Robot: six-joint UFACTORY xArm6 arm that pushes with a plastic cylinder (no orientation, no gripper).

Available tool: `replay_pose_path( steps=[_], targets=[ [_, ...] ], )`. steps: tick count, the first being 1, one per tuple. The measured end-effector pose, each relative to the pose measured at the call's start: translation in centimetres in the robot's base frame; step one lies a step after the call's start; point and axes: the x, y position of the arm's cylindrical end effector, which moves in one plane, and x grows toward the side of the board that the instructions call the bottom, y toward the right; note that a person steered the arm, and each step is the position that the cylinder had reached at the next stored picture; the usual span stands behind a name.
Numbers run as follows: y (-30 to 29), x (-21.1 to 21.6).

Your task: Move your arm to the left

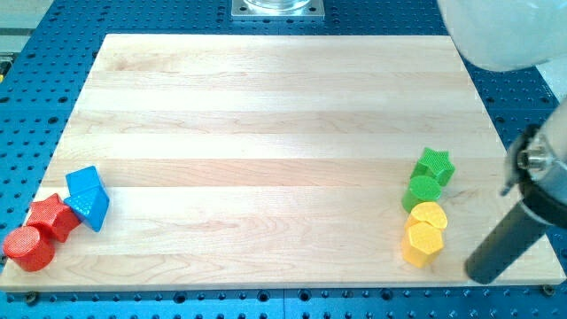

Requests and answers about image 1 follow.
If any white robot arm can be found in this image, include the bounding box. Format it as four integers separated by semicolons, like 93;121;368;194
439;0;566;228

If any light wooden board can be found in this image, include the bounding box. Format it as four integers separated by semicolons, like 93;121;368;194
0;33;567;292

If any green cylinder block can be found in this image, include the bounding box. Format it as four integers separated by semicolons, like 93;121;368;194
401;175;442;213

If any green star block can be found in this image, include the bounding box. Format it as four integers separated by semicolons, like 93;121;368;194
410;147;455;186

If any yellow rounded block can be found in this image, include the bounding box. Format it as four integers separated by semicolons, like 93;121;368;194
404;201;448;230

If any yellow hexagon block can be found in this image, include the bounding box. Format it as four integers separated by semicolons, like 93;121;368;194
401;222;444;268

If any blue diamond block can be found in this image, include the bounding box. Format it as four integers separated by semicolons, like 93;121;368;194
64;186;110;232

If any blue cube block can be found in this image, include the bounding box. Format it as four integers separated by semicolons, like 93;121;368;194
66;166;104;196

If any red star block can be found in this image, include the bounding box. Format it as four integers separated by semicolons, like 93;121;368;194
26;193;81;243

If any black cylindrical end tool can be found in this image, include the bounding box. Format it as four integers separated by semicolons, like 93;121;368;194
464;201;551;284

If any red cylinder block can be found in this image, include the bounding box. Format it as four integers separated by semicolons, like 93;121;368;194
3;226;55;272

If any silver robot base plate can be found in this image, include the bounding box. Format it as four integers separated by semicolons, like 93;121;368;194
230;0;325;20

